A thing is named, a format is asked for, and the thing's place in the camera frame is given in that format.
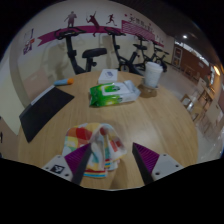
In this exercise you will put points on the blue tube with orange cap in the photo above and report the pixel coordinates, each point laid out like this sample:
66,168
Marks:
63,82

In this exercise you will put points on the group of tables and chairs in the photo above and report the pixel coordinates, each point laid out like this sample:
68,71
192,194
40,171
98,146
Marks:
203,103

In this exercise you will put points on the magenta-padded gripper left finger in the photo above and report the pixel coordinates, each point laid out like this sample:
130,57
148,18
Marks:
75,161

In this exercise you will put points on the white paper cup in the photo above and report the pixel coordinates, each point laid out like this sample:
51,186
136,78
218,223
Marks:
153,75

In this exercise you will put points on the black desk mat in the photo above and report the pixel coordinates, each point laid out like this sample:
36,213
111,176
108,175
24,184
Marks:
43,111

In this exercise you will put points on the round ceiling light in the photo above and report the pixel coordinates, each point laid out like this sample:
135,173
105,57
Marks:
185,36

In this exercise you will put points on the white flat box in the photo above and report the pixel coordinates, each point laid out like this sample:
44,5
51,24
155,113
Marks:
107,76

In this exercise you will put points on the green wet wipes pack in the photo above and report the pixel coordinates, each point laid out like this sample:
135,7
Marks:
113,94

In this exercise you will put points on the colourful cartoon print towel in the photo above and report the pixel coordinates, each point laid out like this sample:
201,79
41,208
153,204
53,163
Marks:
100,143

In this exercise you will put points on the black exercise bike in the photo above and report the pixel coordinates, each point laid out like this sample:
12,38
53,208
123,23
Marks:
162,60
71,53
146,55
117,50

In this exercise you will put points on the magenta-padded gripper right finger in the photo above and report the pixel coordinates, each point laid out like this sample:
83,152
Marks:
153,163

